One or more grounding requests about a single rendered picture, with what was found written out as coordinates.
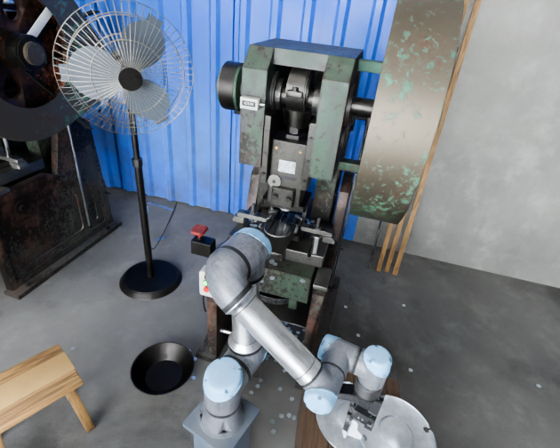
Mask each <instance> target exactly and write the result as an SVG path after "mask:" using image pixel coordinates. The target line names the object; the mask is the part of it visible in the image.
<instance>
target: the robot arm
mask: <svg viewBox="0 0 560 448"><path fill-rule="evenodd" d="M271 252H272V246H271V243H270V242H269V240H268V238H267V237H265V235H264V234H263V233H262V232H260V231H259V230H258V229H256V228H242V229H241V230H239V231H238V232H235V234H234V235H233V236H232V237H230V238H229V240H227V242H225V243H224V244H223V245H222V246H220V247H219V248H218V249H217V250H215V251H214V252H213V253H212V254H211V255H210V257H209V258H208V260H207V261H206V265H205V281H206V284H207V287H208V290H209V292H210V294H211V296H212V298H213V299H214V301H215V302H216V304H217V305H218V306H219V307H220V309H221V310H222V311H223V312H224V313H225V314H226V315H232V332H231V333H230V334H229V336H228V351H227V352H226V353H225V355H224V356H223V357H222V358H221V359H219V358H218V359H216V360H214V361H213V362H211V363H210V365H209V366H208V367H207V369H206V371H205V374H204V383H203V385H204V402H203V404H202V406H201V408H200V412H199V422H200V426H201V428H202V430H203V432H205V434H206V435H208V436H210V437H212V438H215V439H226V438H229V437H232V436H233V435H235V434H236V433H237V432H238V431H239V430H240V428H241V427H242V426H243V424H244V416H245V409H244V404H243V402H242V400H241V394H242V392H243V390H244V388H245V386H246V385H247V383H248V382H249V380H250V379H251V377H252V376H253V374H254V373H255V372H256V370H257V369H258V367H259V366H260V363H262V361H263V360H264V359H265V357H266V354H267V352H269V354H270V355H272V357H274V358H275V360H277V362H278V363H280V365H282V366H283V368H285V370H286V371H288V373H290V375H291V376H292V377H293V378H294V379H295V380H296V381H297V382H298V383H299V384H300V385H301V386H302V387H303V388H304V389H305V390H306V391H305V395H304V402H305V403H306V406H307V408H309V410H310V411H312V412H314V413H317V414H321V415H325V414H328V413H329V412H331V410H332V408H333V406H334V404H335V402H336V401H337V400H338V399H340V400H346V401H350V405H349V408H348V411H347V418H346V420H345V423H344V426H343V429H342V434H343V437H345V438H346V436H352V437H354V438H357V439H361V438H362V434H361V433H360V432H359V431H358V429H357V427H358V423H357V421H356V420H358V421H360V422H361V423H363V424H364V428H366V429H368V430H370V431H372V428H373V425H374V423H375V421H376V419H377V416H378V414H379V411H380V408H381V406H382V403H383V400H384V398H385V394H383V393H381V391H382V389H383V387H384V384H385V382H386V379H387V377H388V375H389V373H390V368H391V365H392V357H391V355H390V354H389V352H388V351H387V350H386V349H385V348H384V347H382V346H378V345H377V346H374V345H371V346H369V347H368V348H367V349H365V348H360V347H358V346H357V345H355V344H352V343H350V342H348V341H345V340H343V339H342V338H339V337H336V336H333V335H331V334H326V335H325V336H324V338H323V340H322V342H321V344H320V347H319V349H318V353H317V356H318V358H319V359H321V362H319V361H318V360H317V359H316V358H315V357H314V356H313V355H312V354H311V353H310V351H309V350H308V349H307V348H306V347H305V346H304V345H303V344H302V343H301V342H300V341H299V340H298V339H297V338H296V337H295V336H294V335H293V334H292V333H291V332H290V331H289V330H288V329H287V328H286V326H285V325H284V324H283V323H282V322H281V321H280V320H279V319H278V318H277V317H276V316H275V315H274V314H273V313H272V312H271V311H270V310H269V309H268V308H267V307H266V306H265V305H264V304H263V302H262V301H261V300H260V299H259V297H260V282H261V281H262V280H263V278H264V275H265V261H266V260H267V259H268V258H269V256H270V254H271ZM348 372H350V373H352V374H355V375H356V376H357V377H356V382H355V384H347V383H343V382H344V379H345V378H346V375H347V373H348ZM378 399H380V400H378ZM354 419H356V420H354ZM351 422H352V424H351ZM350 424H351V426H350ZM368 424H369V425H370V426H372V427H371V428H370V427H368V426H367V425H368Z"/></svg>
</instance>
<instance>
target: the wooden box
mask: <svg viewBox="0 0 560 448"><path fill-rule="evenodd" d="M356 377H357V376H356V375H355V374H352V373H350V372H348V373H347V375H346V378H345V379H344V381H350V383H353V384H355V382H356ZM305 391H306V390H305V389H303V391H302V396H301V400H300V408H299V413H298V421H297V429H296V437H295V446H294V448H327V445H328V448H334V447H333V446H332V445H331V444H330V443H329V442H328V441H327V440H326V439H325V437H324V435H323V434H322V432H321V430H320V428H319V426H318V423H317V419H316V413H314V412H312V411H310V410H309V408H307V406H306V403H305V402H304V395H305ZM381 393H383V394H385V395H389V396H395V397H398V398H400V399H401V397H400V391H399V385H398V380H391V379H386V382H385V384H384V387H383V389H382V391H381Z"/></svg>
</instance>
